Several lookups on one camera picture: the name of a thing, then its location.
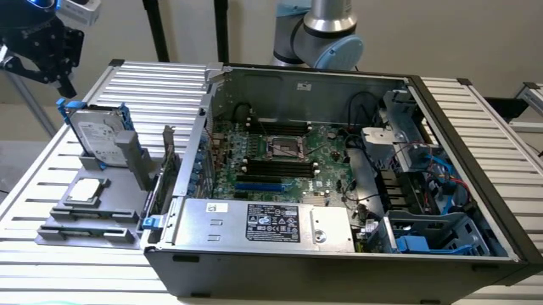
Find CPU socket with metal frame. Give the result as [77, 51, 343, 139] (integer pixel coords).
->
[263, 135, 310, 157]

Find metal drive cage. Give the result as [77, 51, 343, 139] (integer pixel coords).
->
[359, 90, 442, 171]

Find black RAM slot bank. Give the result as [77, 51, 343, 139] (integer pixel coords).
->
[244, 116, 315, 137]
[242, 158, 322, 179]

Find black open PC case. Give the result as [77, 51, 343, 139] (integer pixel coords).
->
[139, 62, 543, 299]

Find black short looped wire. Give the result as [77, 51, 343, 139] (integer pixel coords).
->
[231, 102, 252, 121]

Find grey parts rack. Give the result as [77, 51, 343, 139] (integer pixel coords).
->
[36, 130, 167, 250]

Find blue expansion slot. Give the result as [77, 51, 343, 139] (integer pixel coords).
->
[234, 182, 284, 194]

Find silver chipset heatsink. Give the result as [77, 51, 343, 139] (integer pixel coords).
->
[302, 194, 332, 207]

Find black expansion slot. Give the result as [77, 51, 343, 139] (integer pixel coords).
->
[235, 173, 284, 184]

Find blue data wire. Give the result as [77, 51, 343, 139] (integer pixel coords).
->
[419, 149, 472, 217]

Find silver power supply unit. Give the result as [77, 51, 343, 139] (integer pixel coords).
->
[171, 198, 356, 254]

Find red wire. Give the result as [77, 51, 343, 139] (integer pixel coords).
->
[392, 143, 472, 200]

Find silver disk with blue bracket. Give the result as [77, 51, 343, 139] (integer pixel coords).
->
[56, 98, 138, 170]

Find graphics card with metal bracket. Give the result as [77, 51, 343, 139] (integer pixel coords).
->
[146, 125, 184, 220]

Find green motherboard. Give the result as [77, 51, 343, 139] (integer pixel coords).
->
[210, 122, 362, 207]

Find white cardboard box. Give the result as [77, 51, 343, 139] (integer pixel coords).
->
[57, 0, 103, 27]

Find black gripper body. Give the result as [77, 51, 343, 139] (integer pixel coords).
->
[0, 16, 85, 84]

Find metal disk bay blue rails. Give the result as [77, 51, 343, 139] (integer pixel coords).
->
[379, 210, 492, 255]

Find silver CPU chip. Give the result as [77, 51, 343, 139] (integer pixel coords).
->
[63, 178, 112, 205]

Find black stand pole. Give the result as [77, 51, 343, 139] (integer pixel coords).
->
[142, 0, 171, 63]
[214, 0, 231, 63]

